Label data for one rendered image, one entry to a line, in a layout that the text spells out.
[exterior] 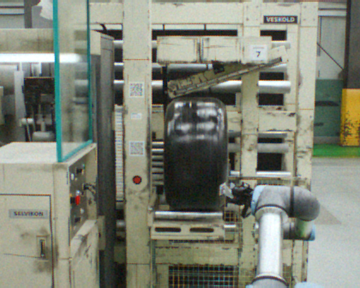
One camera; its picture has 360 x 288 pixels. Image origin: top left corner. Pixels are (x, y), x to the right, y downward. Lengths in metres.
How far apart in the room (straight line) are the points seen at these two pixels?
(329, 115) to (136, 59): 9.67
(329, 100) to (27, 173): 10.38
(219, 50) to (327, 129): 9.34
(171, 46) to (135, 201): 0.83
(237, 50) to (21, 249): 1.51
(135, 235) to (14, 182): 0.90
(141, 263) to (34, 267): 0.81
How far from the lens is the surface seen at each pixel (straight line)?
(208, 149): 2.44
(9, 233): 2.13
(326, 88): 12.02
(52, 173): 2.02
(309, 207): 1.97
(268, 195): 1.94
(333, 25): 12.16
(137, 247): 2.78
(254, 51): 2.88
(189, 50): 2.87
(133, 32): 2.64
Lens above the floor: 1.61
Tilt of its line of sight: 8 degrees down
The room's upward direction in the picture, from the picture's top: straight up
